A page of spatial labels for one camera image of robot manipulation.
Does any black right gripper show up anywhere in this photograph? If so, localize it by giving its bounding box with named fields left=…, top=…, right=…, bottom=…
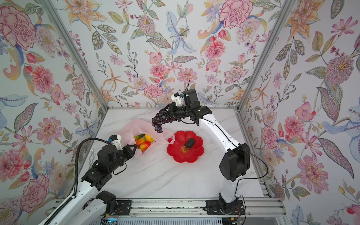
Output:
left=160, top=104, right=193, bottom=123

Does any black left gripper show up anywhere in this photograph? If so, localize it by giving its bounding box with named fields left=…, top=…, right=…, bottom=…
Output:
left=109, top=144, right=139, bottom=173

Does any dark purple grape bunch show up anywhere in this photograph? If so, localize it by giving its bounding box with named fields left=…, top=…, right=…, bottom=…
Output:
left=151, top=111, right=173, bottom=133

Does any green yellow mango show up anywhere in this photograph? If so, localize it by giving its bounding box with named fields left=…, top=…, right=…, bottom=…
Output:
left=134, top=134, right=145, bottom=141

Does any red orange pepper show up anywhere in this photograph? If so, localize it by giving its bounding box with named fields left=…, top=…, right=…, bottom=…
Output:
left=139, top=141, right=151, bottom=152

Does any yellow bell pepper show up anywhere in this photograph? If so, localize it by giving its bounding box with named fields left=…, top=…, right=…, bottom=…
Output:
left=144, top=135, right=154, bottom=143

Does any pink plastic bag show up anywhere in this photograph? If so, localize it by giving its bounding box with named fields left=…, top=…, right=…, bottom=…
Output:
left=116, top=119, right=175, bottom=158

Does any dark eggplant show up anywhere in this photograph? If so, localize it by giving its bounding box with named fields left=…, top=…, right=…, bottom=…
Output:
left=184, top=138, right=196, bottom=149

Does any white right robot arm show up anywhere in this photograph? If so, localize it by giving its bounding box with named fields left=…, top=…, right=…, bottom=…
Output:
left=162, top=90, right=250, bottom=215

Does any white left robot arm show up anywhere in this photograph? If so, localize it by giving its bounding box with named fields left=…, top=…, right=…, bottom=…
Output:
left=40, top=144, right=137, bottom=225

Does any red flower-shaped plate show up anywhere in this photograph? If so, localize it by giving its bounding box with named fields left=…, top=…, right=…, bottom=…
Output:
left=166, top=131, right=204, bottom=163

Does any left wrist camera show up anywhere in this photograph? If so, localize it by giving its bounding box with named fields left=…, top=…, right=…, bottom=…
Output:
left=108, top=135, right=122, bottom=151

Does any black corrugated cable conduit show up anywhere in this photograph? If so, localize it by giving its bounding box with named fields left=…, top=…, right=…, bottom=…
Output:
left=42, top=137, right=111, bottom=225

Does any thin black right cable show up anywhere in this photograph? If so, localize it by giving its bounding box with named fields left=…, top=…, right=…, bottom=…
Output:
left=184, top=80, right=269, bottom=181

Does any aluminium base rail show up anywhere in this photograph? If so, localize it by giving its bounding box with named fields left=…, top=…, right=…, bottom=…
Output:
left=70, top=198, right=290, bottom=225

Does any aluminium frame post right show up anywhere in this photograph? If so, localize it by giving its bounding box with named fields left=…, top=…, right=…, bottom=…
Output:
left=237, top=1, right=295, bottom=113

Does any aluminium frame post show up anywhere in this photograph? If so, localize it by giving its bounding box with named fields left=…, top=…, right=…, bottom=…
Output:
left=39, top=0, right=109, bottom=113
left=237, top=1, right=295, bottom=113

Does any aluminium frame post left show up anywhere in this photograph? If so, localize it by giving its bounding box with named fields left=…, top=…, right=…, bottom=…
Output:
left=39, top=0, right=109, bottom=113

